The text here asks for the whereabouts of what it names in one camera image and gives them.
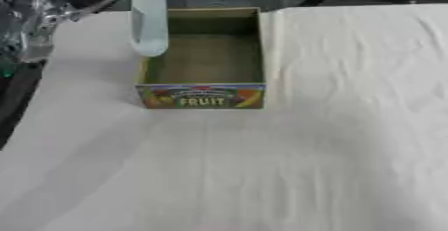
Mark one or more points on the cardboard box with fruit print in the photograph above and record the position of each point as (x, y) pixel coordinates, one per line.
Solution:
(204, 61)

